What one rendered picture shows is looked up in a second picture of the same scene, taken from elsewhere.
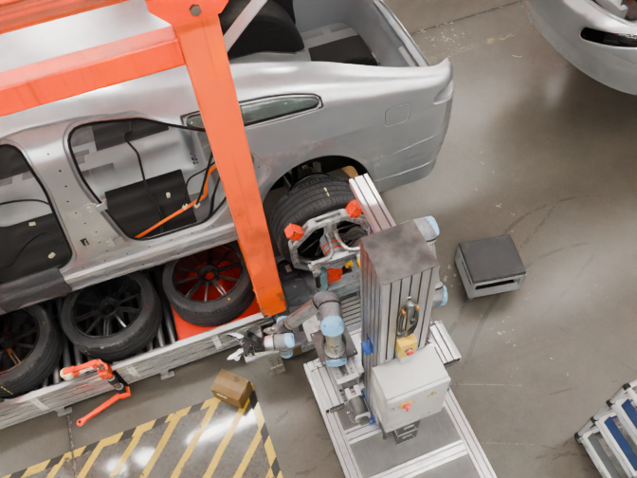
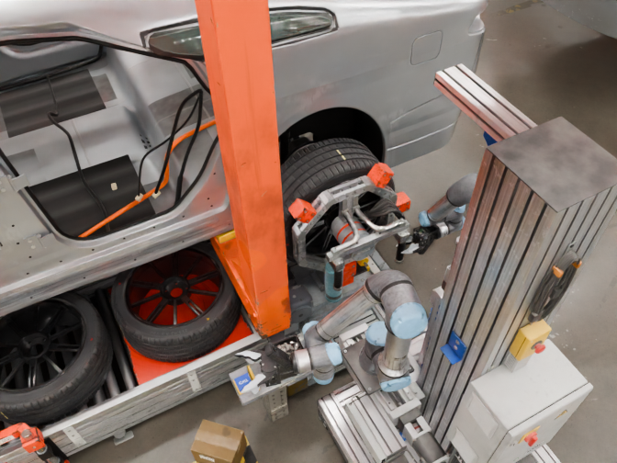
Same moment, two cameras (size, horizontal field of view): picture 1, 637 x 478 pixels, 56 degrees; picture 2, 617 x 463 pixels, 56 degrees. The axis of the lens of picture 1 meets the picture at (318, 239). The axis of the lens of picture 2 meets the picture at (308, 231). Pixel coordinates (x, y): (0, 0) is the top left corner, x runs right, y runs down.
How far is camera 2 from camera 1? 1.31 m
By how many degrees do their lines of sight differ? 9
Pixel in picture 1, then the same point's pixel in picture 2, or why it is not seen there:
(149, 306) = (95, 340)
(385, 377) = (495, 395)
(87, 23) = not seen: outside the picture
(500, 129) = not seen: hidden behind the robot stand
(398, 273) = (574, 192)
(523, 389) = (600, 403)
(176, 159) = (122, 142)
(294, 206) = (298, 176)
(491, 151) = not seen: hidden behind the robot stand
